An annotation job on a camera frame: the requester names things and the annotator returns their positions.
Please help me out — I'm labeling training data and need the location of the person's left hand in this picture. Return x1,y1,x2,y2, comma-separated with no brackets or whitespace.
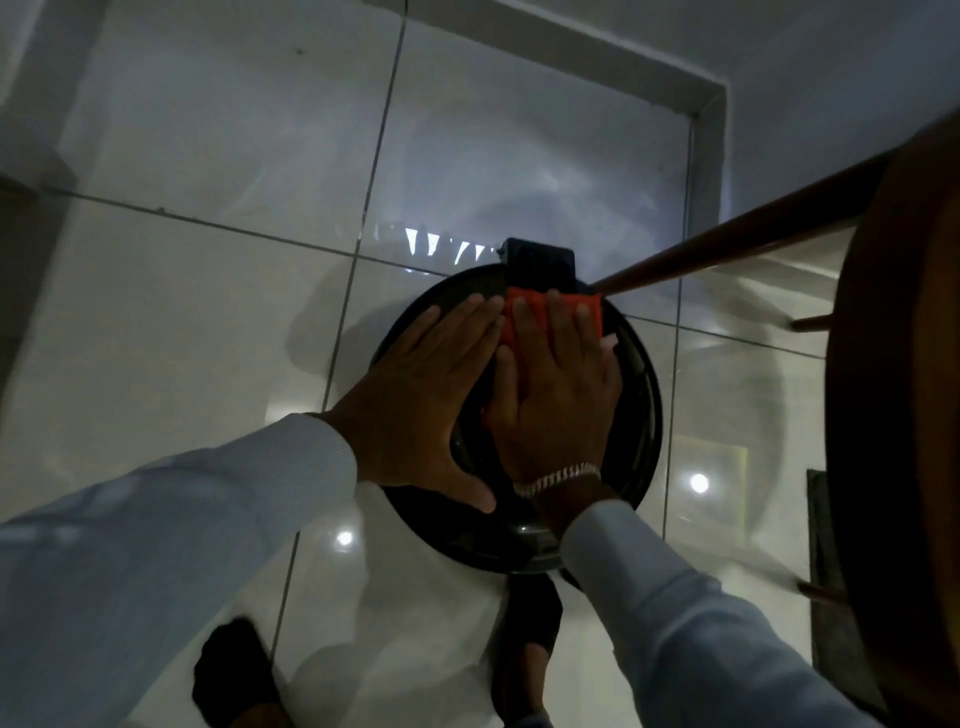
324,294,508,516

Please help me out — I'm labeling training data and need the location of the person's right hand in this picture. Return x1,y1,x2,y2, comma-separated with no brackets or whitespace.
486,291,625,495

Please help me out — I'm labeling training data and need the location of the orange cleaning cloth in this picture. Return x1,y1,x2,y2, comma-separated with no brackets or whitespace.
480,288,606,430

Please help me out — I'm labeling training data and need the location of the round black pan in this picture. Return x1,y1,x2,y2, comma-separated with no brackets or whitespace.
369,238,664,577

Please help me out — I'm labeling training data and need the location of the person's left forearm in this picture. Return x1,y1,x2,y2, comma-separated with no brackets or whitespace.
0,412,360,728

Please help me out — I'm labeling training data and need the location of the person's right forearm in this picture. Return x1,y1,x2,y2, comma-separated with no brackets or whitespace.
525,480,886,728

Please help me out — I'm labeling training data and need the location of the black sandal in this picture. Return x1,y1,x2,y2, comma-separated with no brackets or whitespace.
490,576,564,728
192,617,291,728

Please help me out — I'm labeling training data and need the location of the brown wooden table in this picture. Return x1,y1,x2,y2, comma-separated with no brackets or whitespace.
823,108,960,728

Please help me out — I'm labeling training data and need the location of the silver chain bracelet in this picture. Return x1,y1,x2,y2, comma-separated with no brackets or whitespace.
516,462,603,501

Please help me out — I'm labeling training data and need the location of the brown wooden rail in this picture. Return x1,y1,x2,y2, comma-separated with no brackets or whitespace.
591,148,895,298

